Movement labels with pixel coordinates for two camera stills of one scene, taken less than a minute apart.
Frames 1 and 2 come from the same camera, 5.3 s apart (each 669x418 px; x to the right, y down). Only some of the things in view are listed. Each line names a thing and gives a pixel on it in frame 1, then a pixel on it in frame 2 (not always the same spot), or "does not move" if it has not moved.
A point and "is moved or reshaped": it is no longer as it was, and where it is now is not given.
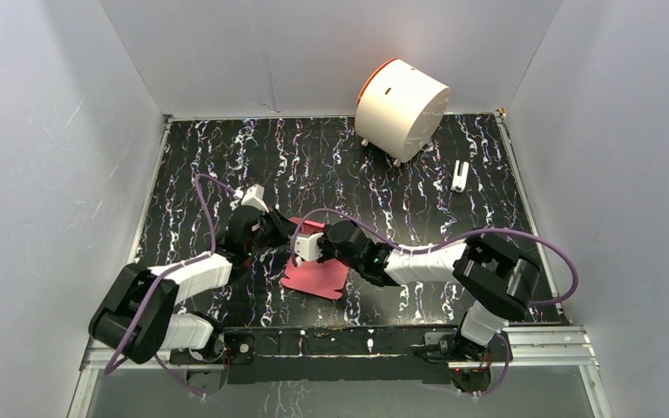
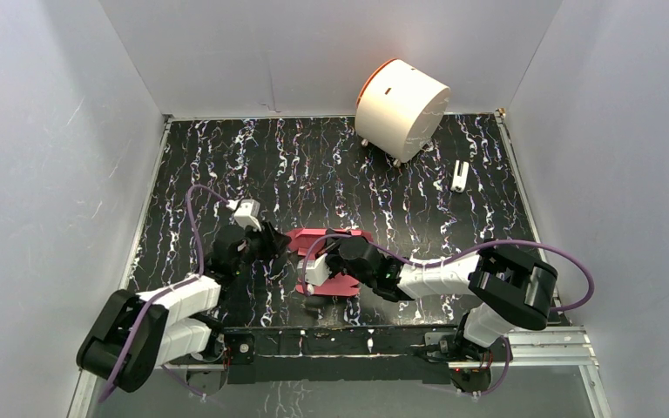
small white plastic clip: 459,182 does not move
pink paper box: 311,277 is moved or reshaped
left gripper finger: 284,225 to 273,241
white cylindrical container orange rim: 399,110 does not move
